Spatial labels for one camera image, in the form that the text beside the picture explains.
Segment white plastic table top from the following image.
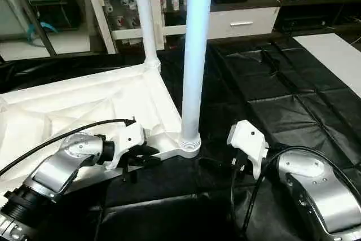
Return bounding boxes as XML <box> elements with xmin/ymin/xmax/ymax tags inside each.
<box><xmin>0</xmin><ymin>63</ymin><xmax>202</xmax><ymax>198</ymax></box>

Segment black table mat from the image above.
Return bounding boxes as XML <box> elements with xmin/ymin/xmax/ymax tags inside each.
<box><xmin>0</xmin><ymin>29</ymin><xmax>361</xmax><ymax>241</ymax></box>

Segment white drawer unit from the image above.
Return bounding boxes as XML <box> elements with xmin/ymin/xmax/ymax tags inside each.
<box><xmin>209</xmin><ymin>7</ymin><xmax>281</xmax><ymax>40</ymax></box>

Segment white glass door cabinet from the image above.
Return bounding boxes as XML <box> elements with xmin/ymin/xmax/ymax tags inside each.
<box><xmin>82</xmin><ymin>0</ymin><xmax>213</xmax><ymax>54</ymax></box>

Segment blue plastic stool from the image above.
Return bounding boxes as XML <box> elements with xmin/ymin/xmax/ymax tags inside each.
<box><xmin>25</xmin><ymin>21</ymin><xmax>58</xmax><ymax>42</ymax></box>

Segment black low media cabinet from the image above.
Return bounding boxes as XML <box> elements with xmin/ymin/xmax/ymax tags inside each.
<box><xmin>274</xmin><ymin>0</ymin><xmax>361</xmax><ymax>34</ymax></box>

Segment grey metal frame post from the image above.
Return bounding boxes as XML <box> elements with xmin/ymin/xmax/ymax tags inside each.
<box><xmin>11</xmin><ymin>0</ymin><xmax>58</xmax><ymax>56</ymax></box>

